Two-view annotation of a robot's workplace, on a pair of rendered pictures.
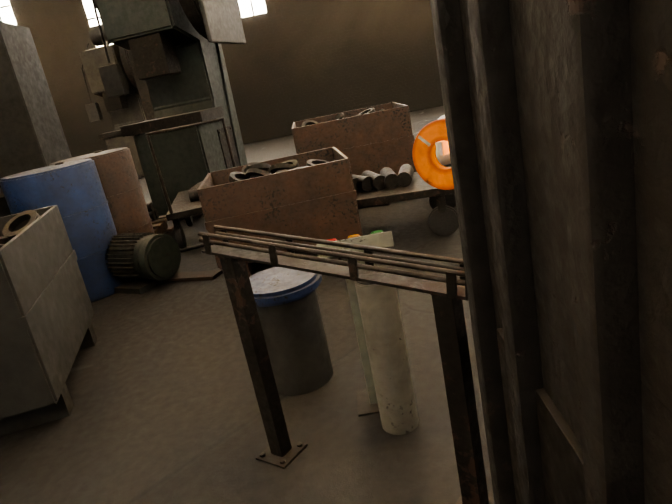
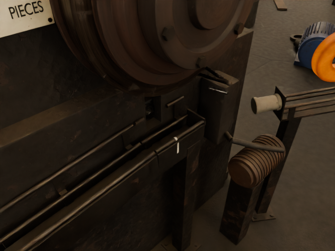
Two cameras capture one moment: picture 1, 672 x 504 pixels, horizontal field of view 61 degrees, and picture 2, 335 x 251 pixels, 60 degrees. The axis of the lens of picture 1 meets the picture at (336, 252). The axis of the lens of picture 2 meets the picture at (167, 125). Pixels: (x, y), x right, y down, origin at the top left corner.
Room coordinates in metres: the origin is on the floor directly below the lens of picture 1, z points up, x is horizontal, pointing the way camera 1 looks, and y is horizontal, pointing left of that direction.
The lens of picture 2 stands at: (1.40, -1.16, 1.27)
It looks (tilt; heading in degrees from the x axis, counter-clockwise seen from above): 40 degrees down; 134
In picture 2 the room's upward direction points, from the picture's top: straight up
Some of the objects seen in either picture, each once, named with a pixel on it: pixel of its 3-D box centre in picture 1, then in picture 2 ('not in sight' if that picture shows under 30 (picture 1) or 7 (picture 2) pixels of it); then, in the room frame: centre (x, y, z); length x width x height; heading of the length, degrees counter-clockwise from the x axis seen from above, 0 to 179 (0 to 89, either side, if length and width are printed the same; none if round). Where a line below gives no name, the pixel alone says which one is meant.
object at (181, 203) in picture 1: (205, 177); not in sight; (4.91, 0.98, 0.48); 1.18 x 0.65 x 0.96; 7
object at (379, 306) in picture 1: (387, 353); not in sight; (1.58, -0.10, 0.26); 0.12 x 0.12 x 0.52
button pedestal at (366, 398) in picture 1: (369, 320); not in sight; (1.74, -0.07, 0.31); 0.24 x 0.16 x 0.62; 87
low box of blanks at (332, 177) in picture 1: (282, 208); not in sight; (3.72, 0.30, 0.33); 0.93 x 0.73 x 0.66; 94
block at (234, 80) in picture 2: not in sight; (216, 108); (0.97, -0.47, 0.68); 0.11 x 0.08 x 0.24; 177
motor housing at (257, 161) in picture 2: not in sight; (247, 193); (1.13, -0.38, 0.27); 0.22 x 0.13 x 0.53; 87
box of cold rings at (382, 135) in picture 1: (353, 153); not in sight; (5.33, -0.34, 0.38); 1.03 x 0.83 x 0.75; 90
